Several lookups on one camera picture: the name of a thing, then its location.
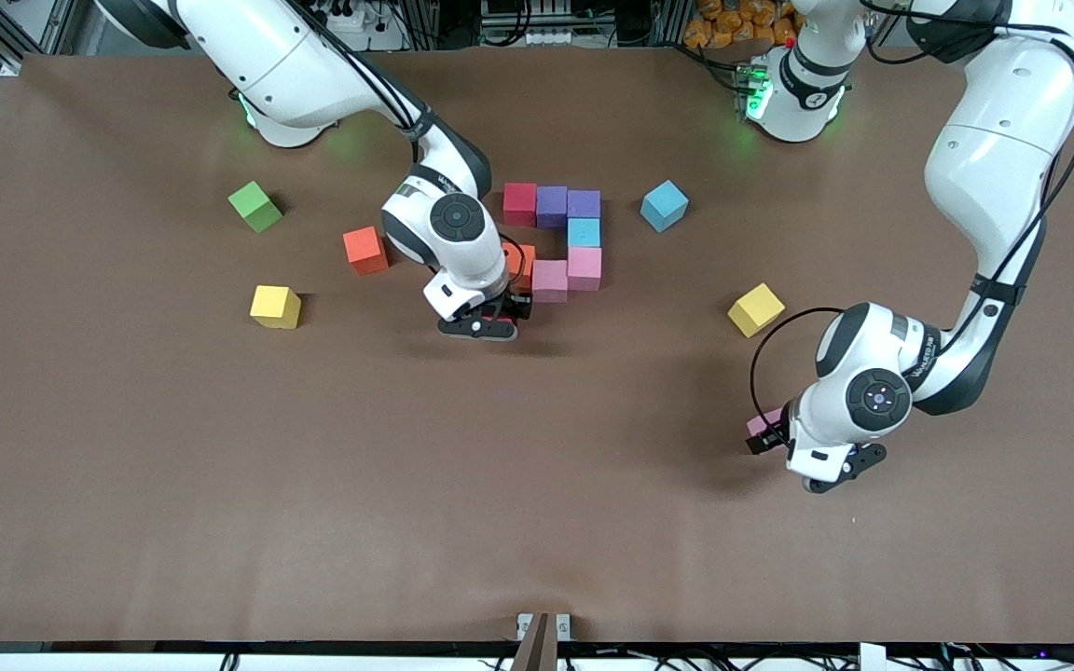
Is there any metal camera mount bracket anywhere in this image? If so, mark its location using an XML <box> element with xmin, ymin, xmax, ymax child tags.
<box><xmin>516</xmin><ymin>612</ymin><xmax>572</xmax><ymax>671</ymax></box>

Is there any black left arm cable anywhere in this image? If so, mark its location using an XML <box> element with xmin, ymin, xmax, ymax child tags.
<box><xmin>749</xmin><ymin>0</ymin><xmax>1074</xmax><ymax>446</ymax></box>

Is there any white power strip with plugs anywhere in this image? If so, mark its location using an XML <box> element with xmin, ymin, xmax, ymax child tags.
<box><xmin>323</xmin><ymin>0</ymin><xmax>407</xmax><ymax>52</ymax></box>

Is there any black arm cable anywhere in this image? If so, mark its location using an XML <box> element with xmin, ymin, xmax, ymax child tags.
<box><xmin>295</xmin><ymin>0</ymin><xmax>528</xmax><ymax>295</ymax></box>
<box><xmin>749</xmin><ymin>0</ymin><xmax>1074</xmax><ymax>446</ymax></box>

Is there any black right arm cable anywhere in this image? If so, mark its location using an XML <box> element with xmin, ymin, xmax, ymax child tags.
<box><xmin>295</xmin><ymin>0</ymin><xmax>528</xmax><ymax>295</ymax></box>

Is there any green foam cube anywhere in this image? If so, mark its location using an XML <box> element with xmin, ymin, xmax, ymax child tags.
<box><xmin>227</xmin><ymin>181</ymin><xmax>284</xmax><ymax>234</ymax></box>

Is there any yellow foam cube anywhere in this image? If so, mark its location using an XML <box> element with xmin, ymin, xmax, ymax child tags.
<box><xmin>249</xmin><ymin>285</ymin><xmax>303</xmax><ymax>330</ymax></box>
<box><xmin>727</xmin><ymin>282</ymin><xmax>787</xmax><ymax>338</ymax></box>

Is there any orange foam cube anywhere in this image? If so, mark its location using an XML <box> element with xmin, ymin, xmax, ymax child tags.
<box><xmin>503</xmin><ymin>244</ymin><xmax>537</xmax><ymax>292</ymax></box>
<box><xmin>342</xmin><ymin>226</ymin><xmax>391</xmax><ymax>276</ymax></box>

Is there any bag of orange items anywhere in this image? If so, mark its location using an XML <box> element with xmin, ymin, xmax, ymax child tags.
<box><xmin>683</xmin><ymin>0</ymin><xmax>804</xmax><ymax>49</ymax></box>

